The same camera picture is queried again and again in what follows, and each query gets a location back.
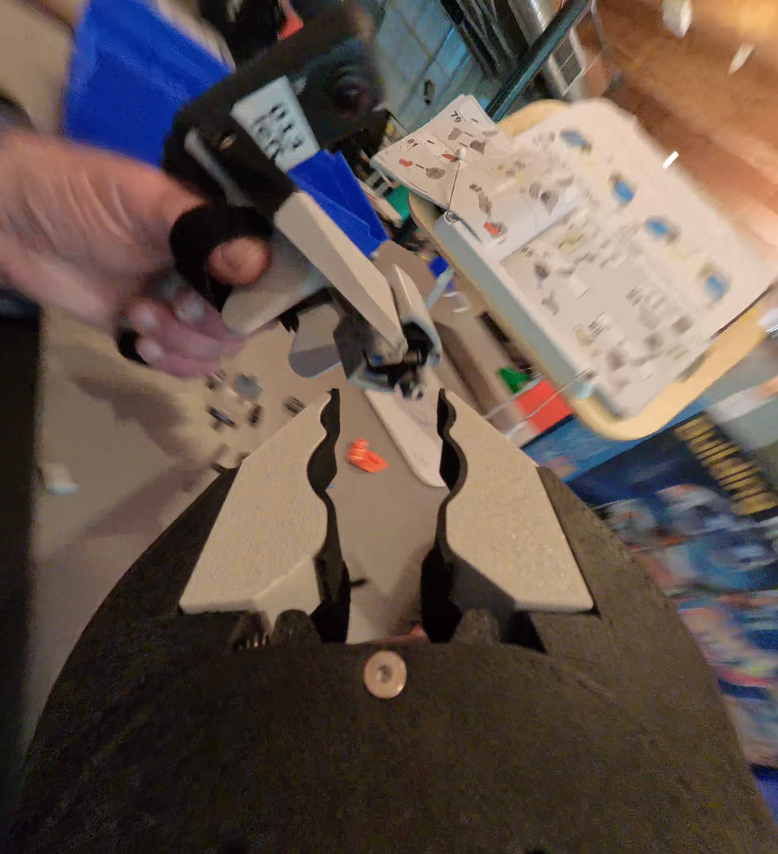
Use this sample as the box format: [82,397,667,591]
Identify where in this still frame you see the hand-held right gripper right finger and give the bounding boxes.
[419,389,595,645]

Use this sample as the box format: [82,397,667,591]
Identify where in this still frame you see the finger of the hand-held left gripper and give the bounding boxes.
[388,262,442,367]
[274,192,409,353]

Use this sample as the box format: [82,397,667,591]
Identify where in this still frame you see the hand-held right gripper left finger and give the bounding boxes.
[177,389,351,645]

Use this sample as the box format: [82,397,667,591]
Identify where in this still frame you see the black toy pulley wheel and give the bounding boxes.
[389,340,430,398]

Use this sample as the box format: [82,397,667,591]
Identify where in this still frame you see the person's left hand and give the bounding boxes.
[0,130,273,381]

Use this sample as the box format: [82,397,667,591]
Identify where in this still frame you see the orange ribbed panel piece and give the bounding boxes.
[347,438,390,475]

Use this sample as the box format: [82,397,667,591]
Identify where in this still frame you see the small red box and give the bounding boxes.
[514,380,575,433]

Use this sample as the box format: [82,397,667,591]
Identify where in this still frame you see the white rounded board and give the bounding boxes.
[364,389,450,489]

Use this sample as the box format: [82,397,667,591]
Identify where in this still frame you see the blue plastic box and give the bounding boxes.
[62,0,390,258]

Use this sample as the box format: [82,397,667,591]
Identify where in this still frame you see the printed toy box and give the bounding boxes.
[541,412,778,769]

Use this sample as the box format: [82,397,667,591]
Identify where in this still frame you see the instruction booklet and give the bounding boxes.
[370,93,778,420]

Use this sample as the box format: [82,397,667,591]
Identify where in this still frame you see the small white piece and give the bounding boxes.
[41,460,81,496]

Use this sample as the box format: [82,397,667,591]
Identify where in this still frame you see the black metal pole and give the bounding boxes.
[484,0,595,122]

